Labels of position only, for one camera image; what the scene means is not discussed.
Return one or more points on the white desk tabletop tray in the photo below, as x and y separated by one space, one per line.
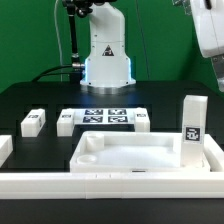
110 151

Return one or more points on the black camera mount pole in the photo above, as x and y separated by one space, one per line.
81 8

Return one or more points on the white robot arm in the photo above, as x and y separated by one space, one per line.
108 66

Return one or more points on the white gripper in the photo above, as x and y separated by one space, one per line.
208 17

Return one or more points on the white L-shaped obstacle fence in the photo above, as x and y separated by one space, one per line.
119 185

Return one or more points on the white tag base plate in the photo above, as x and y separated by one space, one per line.
105 116

